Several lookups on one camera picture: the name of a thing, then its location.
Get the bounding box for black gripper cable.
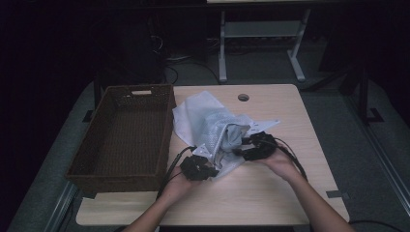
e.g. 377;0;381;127
272;137;308;182
156;145;198;201

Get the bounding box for grey tape strip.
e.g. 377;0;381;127
325;189;351;200

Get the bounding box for black metal stand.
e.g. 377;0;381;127
303;64;385;126

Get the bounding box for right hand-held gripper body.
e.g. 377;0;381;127
242;119;281;162

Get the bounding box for white mesh laundry bag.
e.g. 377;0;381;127
172;90;256;179

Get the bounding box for light blue garment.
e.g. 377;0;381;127
220;124;251;153

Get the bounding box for person's left hand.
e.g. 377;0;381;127
160;172;200;203

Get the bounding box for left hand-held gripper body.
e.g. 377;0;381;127
179;143;215;182

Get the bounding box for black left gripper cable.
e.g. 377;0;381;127
156;145;198;201

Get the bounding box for black floor cable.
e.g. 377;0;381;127
163;54;224;85

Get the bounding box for aluminium floor rail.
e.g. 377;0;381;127
44;181;79;232
344;93;410;218

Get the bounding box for person's right hand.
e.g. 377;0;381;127
255;146;305;184

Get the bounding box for brown woven basket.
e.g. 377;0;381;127
64;83;178;196

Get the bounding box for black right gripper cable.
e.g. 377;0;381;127
272;137;308;182

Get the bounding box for white metal desk frame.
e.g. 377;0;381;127
206;0;312;83

